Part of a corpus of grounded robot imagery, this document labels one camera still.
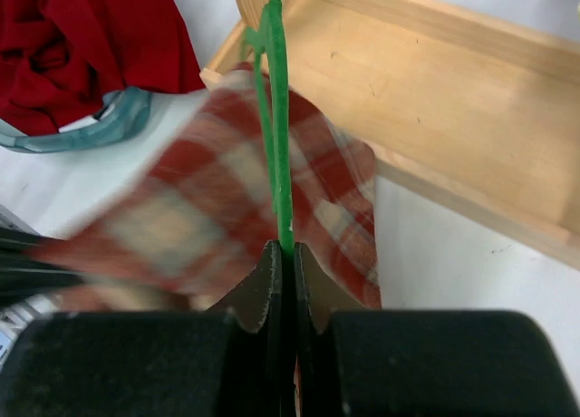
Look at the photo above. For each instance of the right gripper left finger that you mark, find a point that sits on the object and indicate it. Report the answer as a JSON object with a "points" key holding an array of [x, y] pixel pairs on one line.
{"points": [[220, 362]]}

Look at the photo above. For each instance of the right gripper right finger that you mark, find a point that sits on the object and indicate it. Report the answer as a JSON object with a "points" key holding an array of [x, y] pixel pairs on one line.
{"points": [[359, 362]]}

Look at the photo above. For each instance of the red plaid skirt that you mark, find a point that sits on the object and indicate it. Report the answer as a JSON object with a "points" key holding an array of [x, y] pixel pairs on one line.
{"points": [[197, 222]]}

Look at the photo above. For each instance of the green hanger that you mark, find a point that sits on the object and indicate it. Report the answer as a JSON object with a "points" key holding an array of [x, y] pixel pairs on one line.
{"points": [[272, 93]]}

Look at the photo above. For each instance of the red pleated skirt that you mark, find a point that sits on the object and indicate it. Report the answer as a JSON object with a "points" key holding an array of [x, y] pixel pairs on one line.
{"points": [[60, 57]]}

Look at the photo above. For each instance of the teal plastic basin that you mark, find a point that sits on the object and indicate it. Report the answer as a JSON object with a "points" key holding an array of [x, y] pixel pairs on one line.
{"points": [[123, 116]]}

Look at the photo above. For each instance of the wooden clothes rack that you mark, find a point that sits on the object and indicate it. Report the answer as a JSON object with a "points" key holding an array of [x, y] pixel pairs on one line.
{"points": [[477, 114]]}

